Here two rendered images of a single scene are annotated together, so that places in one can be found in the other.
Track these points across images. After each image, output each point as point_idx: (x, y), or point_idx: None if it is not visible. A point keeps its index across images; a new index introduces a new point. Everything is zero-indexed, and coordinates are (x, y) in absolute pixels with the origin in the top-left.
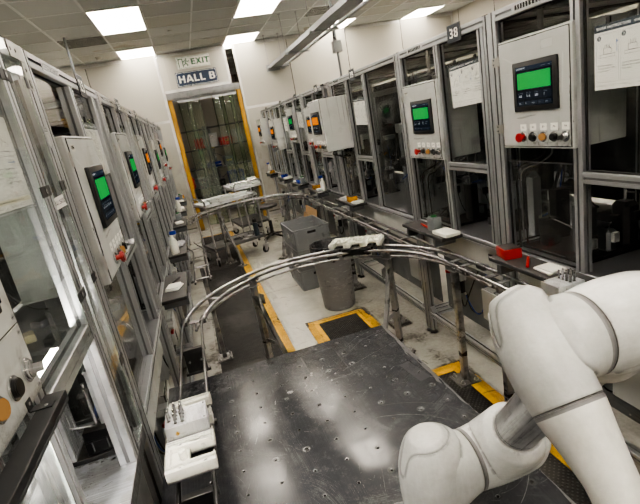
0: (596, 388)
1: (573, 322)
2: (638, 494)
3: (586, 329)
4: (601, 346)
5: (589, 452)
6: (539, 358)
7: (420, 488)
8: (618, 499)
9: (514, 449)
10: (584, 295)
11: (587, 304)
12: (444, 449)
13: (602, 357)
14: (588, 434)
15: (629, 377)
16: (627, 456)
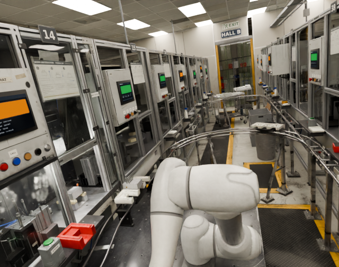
0: (168, 210)
1: (174, 179)
2: (160, 259)
3: (176, 184)
4: (179, 193)
5: (152, 234)
6: (154, 189)
7: (183, 241)
8: (152, 257)
9: (225, 242)
10: (190, 169)
11: (186, 173)
12: (195, 228)
13: (179, 198)
14: (154, 227)
15: (224, 218)
16: (166, 243)
